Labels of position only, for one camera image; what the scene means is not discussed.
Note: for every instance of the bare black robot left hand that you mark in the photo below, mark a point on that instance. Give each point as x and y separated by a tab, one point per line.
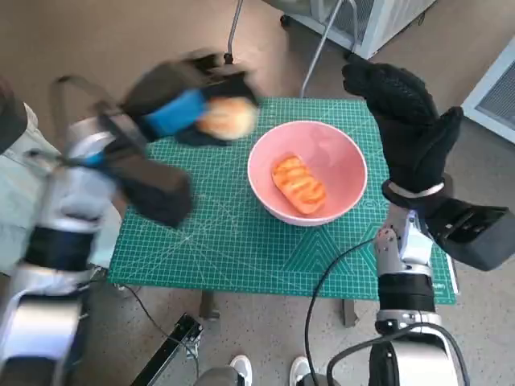
173	108

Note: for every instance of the black gloved robot right hand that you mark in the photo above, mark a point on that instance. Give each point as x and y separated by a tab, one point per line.
410	128

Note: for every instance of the round pale toy bread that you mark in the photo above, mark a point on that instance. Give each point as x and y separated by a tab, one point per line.
229	118

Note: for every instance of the pink bowl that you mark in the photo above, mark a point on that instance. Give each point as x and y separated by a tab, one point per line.
322	153

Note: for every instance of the long orange striped toy bread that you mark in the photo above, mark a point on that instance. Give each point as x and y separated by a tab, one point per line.
299	183

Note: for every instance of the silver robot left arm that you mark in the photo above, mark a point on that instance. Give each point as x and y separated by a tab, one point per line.
52	245

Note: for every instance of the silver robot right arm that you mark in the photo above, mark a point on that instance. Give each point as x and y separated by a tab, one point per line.
406	293

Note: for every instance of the white framed vent panel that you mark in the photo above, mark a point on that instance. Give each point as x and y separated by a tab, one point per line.
499	100

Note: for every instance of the white appliance cabinet on casters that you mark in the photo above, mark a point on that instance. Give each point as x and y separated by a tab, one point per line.
386	28

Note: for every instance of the grey metal leg with caster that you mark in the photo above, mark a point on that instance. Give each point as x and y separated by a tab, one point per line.
234	24

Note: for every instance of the slanted grey metal tube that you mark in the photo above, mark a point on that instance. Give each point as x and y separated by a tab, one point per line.
322	48

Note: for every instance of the green cutting mat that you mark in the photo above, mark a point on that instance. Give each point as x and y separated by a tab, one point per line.
225	257

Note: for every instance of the brown table leg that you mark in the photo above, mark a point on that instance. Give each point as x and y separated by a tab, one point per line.
209	306
350	313

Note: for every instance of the black stand bar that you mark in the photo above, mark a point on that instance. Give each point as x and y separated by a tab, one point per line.
173	342

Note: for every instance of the white robot right foot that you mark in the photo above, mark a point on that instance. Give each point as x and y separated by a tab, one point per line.
301	368

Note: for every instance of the white robot foot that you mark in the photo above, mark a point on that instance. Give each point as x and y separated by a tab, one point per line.
240	368
301	368

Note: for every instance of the white robot left foot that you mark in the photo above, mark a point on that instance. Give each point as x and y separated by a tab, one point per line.
240	368

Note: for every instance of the grey robot left leg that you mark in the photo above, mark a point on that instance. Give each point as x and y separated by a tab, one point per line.
217	378

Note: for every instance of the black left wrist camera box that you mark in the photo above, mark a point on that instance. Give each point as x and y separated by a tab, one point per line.
161	193

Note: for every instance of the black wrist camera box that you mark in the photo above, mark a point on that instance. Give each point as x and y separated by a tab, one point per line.
161	193
475	237

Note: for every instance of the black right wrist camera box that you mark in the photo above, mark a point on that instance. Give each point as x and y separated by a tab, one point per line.
475	237

